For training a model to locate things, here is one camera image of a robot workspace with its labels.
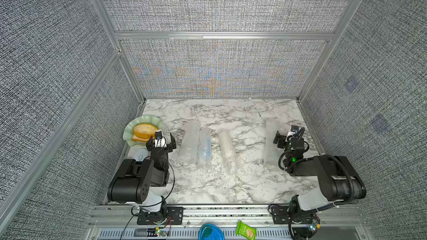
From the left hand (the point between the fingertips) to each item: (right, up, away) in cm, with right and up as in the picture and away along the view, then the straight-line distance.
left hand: (163, 133), depth 88 cm
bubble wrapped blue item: (+22, -8, 0) cm, 23 cm away
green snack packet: (+40, -38, -19) cm, 58 cm away
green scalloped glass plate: (-23, -2, +8) cm, 24 cm away
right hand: (+67, +2, +3) cm, 67 cm away
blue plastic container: (+25, -34, -26) cm, 50 cm away
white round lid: (-12, -11, -1) cm, 17 cm away
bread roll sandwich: (-13, 0, +6) cm, 15 cm away
